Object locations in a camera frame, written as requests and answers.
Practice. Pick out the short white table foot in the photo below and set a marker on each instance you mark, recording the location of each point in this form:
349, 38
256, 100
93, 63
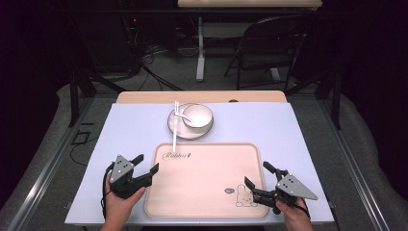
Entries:
275, 74

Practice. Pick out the black folding chair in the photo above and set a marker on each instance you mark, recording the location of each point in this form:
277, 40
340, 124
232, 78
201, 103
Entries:
256, 57

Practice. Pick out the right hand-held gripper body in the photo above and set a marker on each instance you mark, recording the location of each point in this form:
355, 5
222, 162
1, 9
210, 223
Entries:
293, 189

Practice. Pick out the white table leg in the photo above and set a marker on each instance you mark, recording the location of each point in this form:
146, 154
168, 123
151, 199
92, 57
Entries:
200, 51

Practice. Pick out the white chopstick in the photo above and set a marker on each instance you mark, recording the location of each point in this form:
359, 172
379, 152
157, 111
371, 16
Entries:
174, 141

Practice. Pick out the person's left hand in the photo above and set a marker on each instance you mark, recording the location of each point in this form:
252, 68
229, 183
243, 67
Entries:
120, 208

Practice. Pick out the person's right hand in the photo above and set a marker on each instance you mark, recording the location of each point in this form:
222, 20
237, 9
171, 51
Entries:
295, 218

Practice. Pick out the black metal stand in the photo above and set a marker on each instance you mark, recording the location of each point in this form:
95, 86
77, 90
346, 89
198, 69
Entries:
73, 96
336, 96

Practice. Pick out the aluminium rail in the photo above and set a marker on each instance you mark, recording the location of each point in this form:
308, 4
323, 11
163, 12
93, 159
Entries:
48, 166
356, 166

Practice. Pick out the beige plastic tray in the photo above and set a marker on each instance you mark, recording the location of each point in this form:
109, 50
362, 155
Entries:
205, 183

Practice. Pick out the white bowl with dark rim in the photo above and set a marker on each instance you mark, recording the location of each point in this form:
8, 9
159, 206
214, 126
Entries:
199, 115

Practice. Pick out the pale lavender table mat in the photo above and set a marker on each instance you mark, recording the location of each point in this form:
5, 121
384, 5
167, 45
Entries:
128, 128

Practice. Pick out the white plate with dark rim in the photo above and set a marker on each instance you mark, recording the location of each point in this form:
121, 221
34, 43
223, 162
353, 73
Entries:
179, 130

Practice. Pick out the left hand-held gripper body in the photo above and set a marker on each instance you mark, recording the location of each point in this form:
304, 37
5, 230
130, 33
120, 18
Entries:
122, 179

